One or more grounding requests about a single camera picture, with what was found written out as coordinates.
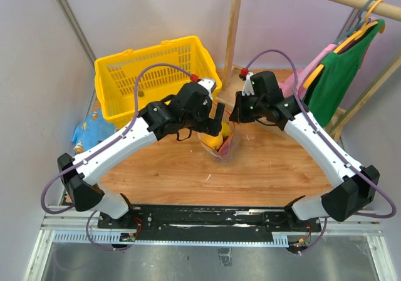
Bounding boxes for green shirt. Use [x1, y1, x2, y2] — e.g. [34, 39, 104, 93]
[303, 19, 385, 127]

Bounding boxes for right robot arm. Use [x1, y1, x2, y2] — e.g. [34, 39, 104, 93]
[229, 69, 380, 231]

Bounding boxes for purple cable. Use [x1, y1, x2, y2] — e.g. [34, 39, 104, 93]
[246, 49, 397, 218]
[41, 63, 194, 252]

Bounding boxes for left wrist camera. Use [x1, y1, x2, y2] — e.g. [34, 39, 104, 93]
[197, 78, 217, 101]

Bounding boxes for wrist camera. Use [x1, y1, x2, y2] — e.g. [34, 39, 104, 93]
[241, 72, 254, 96]
[197, 78, 217, 101]

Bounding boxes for orange fruit with leaf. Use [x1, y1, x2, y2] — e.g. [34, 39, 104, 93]
[200, 133, 224, 151]

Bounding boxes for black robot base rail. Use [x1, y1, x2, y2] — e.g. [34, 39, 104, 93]
[97, 204, 321, 247]

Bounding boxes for pink shirt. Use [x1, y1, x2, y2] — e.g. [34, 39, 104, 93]
[278, 18, 382, 102]

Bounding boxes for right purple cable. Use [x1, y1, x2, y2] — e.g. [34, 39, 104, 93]
[246, 49, 397, 218]

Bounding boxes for wooden clothes rack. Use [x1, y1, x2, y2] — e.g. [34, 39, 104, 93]
[234, 0, 400, 142]

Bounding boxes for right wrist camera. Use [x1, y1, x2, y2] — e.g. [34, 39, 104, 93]
[241, 72, 254, 96]

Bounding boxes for blue cartoon cloth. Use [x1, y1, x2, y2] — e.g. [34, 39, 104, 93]
[71, 109, 118, 155]

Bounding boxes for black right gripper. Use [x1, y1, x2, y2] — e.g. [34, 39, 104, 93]
[229, 91, 266, 124]

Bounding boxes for grey clothes hanger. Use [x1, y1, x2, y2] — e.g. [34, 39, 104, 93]
[333, 0, 376, 45]

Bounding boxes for yellow clothes hanger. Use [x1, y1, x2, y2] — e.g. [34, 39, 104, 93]
[303, 0, 384, 89]

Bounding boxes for yellow plastic shopping basket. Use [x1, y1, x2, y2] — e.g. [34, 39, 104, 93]
[94, 36, 222, 128]

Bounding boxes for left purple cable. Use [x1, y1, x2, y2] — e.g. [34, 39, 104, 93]
[41, 63, 194, 252]

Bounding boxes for clear zip top bag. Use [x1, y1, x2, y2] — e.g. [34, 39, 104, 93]
[196, 110, 239, 163]

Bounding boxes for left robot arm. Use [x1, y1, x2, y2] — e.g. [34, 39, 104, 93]
[58, 78, 224, 228]

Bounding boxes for dark red fruit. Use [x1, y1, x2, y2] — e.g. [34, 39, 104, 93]
[218, 137, 234, 159]

